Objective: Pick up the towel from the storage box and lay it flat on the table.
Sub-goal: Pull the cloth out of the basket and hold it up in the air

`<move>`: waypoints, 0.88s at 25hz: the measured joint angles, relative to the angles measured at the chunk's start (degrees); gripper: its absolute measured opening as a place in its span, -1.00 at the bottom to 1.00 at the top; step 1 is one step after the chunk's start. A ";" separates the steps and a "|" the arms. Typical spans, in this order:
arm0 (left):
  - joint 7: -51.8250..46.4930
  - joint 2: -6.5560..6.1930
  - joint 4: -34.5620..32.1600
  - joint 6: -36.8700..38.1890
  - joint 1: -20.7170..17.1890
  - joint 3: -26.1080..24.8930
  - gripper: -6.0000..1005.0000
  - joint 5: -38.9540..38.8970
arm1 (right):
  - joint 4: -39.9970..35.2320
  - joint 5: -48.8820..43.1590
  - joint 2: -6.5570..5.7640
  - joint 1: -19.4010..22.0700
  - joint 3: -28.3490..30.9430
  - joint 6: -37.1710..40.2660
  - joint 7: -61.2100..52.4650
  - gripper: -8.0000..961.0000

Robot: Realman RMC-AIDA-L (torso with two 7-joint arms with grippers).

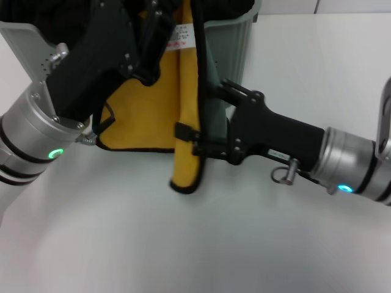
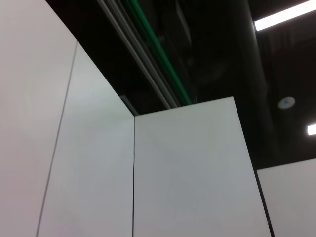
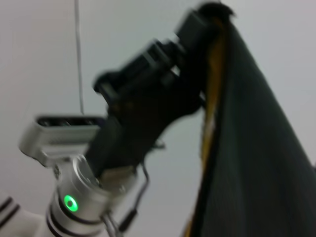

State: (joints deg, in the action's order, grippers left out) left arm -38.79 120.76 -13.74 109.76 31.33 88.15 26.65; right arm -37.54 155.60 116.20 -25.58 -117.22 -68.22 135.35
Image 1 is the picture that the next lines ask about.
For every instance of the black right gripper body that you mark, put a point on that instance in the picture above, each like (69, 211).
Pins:
(275, 134)

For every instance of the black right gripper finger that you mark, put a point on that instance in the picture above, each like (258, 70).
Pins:
(210, 149)
(235, 91)

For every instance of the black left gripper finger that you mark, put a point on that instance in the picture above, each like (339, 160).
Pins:
(152, 55)
(154, 7)

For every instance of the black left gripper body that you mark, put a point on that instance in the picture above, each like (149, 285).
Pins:
(97, 61)

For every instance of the yellow green towel black trim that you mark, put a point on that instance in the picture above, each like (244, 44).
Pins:
(146, 122)

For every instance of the green perforated plastic storage box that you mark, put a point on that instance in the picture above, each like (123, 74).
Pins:
(241, 45)

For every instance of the black cloth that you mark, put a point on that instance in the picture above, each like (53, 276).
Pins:
(18, 9)

